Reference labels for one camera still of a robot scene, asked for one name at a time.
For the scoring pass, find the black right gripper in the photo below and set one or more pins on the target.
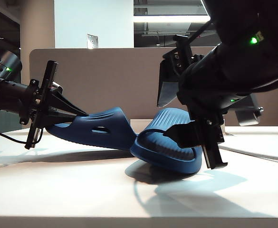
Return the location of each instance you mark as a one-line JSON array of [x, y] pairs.
[[212, 133]]

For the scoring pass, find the blue rubber slipper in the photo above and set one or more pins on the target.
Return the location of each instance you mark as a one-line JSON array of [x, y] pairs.
[[86, 135], [165, 164]]

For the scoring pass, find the brown desk partition panel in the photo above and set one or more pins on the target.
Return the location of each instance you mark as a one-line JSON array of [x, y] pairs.
[[117, 78]]

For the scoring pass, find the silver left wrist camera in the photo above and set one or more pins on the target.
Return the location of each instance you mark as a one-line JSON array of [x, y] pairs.
[[55, 85]]

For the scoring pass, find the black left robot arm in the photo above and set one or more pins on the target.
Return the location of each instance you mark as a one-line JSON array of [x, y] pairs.
[[5, 88]]

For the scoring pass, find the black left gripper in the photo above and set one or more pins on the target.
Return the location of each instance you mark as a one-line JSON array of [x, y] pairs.
[[41, 102]]

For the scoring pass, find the silver metal wall plate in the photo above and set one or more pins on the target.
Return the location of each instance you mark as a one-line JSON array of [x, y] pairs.
[[92, 41]]

